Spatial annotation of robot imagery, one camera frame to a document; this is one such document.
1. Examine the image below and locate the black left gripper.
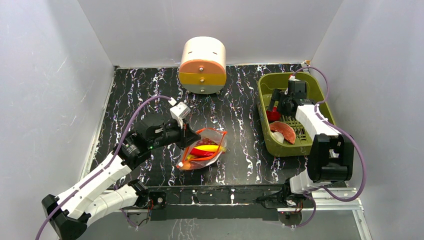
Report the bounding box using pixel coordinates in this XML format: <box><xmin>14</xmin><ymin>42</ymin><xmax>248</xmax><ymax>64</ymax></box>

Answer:
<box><xmin>149</xmin><ymin>117</ymin><xmax>202</xmax><ymax>151</ymax></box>

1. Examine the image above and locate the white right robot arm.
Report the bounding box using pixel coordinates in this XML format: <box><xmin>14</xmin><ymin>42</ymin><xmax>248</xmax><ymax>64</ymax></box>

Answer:
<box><xmin>267</xmin><ymin>79</ymin><xmax>354</xmax><ymax>207</ymax></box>

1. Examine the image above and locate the yellow toy banana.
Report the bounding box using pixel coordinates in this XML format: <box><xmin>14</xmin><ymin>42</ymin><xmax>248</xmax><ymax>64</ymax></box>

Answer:
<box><xmin>194</xmin><ymin>145</ymin><xmax>226</xmax><ymax>153</ymax></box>

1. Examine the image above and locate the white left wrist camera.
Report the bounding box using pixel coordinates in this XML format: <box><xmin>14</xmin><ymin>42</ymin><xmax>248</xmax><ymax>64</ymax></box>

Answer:
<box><xmin>170</xmin><ymin>102</ymin><xmax>191</xmax><ymax>129</ymax></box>

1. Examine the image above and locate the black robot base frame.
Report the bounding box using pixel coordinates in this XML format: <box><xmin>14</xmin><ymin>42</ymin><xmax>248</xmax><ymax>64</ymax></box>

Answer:
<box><xmin>125</xmin><ymin>183</ymin><xmax>304</xmax><ymax>223</ymax></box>

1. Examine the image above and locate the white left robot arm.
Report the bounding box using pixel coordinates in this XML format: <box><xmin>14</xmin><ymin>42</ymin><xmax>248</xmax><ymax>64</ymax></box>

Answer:
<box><xmin>41</xmin><ymin>116</ymin><xmax>201</xmax><ymax>240</ymax></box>

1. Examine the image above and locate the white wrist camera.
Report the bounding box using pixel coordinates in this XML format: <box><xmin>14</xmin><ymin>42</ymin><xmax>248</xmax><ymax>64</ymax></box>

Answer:
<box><xmin>288</xmin><ymin>75</ymin><xmax>301</xmax><ymax>82</ymax></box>
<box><xmin>170</xmin><ymin>102</ymin><xmax>191</xmax><ymax>129</ymax></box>

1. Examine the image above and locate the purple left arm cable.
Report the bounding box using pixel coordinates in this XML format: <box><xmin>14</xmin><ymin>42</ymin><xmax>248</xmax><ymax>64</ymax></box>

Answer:
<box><xmin>34</xmin><ymin>95</ymin><xmax>176</xmax><ymax>240</ymax></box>

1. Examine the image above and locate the red toy chili pepper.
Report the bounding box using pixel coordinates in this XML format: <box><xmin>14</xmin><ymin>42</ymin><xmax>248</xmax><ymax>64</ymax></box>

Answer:
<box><xmin>189</xmin><ymin>148</ymin><xmax>215</xmax><ymax>158</ymax></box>

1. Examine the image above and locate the toy watermelon slice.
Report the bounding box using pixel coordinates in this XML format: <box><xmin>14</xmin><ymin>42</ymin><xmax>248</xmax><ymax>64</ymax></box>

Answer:
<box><xmin>269</xmin><ymin>121</ymin><xmax>296</xmax><ymax>145</ymax></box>

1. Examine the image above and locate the red toy apple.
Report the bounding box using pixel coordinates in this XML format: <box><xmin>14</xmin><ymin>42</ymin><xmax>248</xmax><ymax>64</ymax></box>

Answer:
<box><xmin>266</xmin><ymin>106</ymin><xmax>282</xmax><ymax>123</ymax></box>

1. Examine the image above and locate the white toy garlic piece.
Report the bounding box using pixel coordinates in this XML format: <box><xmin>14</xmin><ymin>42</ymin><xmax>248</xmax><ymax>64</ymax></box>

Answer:
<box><xmin>272</xmin><ymin>131</ymin><xmax>285</xmax><ymax>144</ymax></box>

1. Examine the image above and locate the olive green plastic basket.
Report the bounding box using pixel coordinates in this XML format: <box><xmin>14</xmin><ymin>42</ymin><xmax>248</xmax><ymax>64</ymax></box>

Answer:
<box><xmin>257</xmin><ymin>72</ymin><xmax>337</xmax><ymax>157</ymax></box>

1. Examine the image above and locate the round pastel drawer cabinet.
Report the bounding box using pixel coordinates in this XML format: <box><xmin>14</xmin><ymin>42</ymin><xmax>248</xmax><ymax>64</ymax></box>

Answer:
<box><xmin>178</xmin><ymin>36</ymin><xmax>227</xmax><ymax>95</ymax></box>

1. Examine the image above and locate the purple toy grape bunch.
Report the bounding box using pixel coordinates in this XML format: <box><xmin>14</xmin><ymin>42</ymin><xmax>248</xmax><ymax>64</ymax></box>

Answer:
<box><xmin>196</xmin><ymin>138</ymin><xmax>217</xmax><ymax>146</ymax></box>

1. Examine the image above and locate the clear zip top bag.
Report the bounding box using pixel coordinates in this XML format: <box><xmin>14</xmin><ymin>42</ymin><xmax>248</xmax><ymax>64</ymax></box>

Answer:
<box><xmin>176</xmin><ymin>127</ymin><xmax>228</xmax><ymax>171</ymax></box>

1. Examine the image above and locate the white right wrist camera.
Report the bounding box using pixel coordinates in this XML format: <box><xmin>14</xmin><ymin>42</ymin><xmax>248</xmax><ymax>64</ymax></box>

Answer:
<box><xmin>288</xmin><ymin>75</ymin><xmax>301</xmax><ymax>82</ymax></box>

